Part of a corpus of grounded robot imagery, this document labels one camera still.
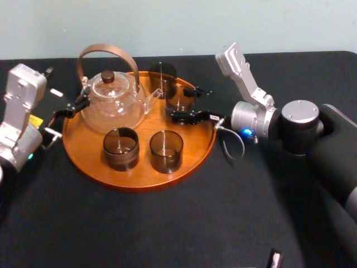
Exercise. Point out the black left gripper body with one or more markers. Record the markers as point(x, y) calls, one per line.
point(53, 104)

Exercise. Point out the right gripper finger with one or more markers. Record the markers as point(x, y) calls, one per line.
point(185, 116)
point(199, 91)

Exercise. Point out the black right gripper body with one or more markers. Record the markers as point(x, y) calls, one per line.
point(221, 107)

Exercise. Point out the smoked glass cup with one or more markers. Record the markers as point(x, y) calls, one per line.
point(121, 160)
point(166, 163)
point(178, 102)
point(163, 71)

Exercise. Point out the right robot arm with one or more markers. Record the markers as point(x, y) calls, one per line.
point(301, 123)

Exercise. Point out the round wooden tray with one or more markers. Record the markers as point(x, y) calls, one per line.
point(145, 182)

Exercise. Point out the glass lid with brown knob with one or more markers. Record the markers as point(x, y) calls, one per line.
point(107, 76)

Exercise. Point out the black table cloth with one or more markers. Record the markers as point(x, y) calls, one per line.
point(178, 223)

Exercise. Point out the small dark pale-tipped object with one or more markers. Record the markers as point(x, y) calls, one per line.
point(275, 258)

